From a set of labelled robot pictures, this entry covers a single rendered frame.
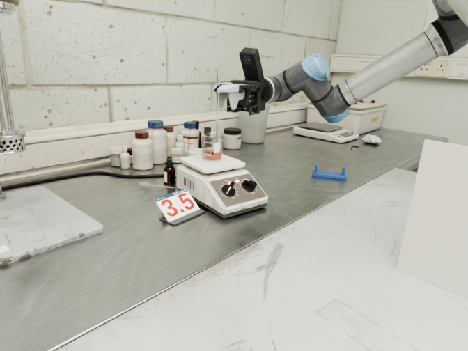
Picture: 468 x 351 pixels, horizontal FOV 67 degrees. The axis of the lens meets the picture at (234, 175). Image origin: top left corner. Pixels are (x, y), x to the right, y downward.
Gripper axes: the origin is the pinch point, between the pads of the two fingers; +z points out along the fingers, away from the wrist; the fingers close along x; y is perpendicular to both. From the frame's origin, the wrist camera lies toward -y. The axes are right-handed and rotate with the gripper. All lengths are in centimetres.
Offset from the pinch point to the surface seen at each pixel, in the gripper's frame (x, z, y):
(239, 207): -12.7, 9.0, 23.6
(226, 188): -8.9, 8.5, 20.3
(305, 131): 11, -83, 25
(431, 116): -33, -139, 19
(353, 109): -3, -103, 16
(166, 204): -1.1, 18.9, 22.7
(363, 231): -36.4, -1.2, 25.9
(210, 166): -3.3, 6.9, 17.0
